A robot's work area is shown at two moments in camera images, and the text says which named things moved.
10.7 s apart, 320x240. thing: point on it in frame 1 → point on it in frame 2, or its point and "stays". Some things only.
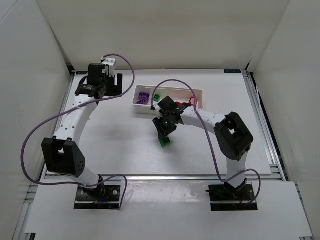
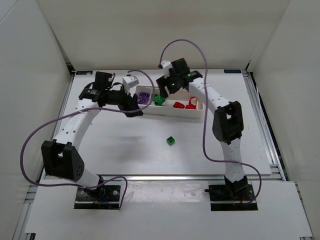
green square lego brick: x=156 y=98 stays
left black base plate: x=110 y=199 stays
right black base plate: x=225 y=197 stays
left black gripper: x=118 y=83 → x=128 y=102
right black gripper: x=163 y=135 → x=166 y=83
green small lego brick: x=164 y=141 → x=170 y=140
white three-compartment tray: x=142 y=97 stays
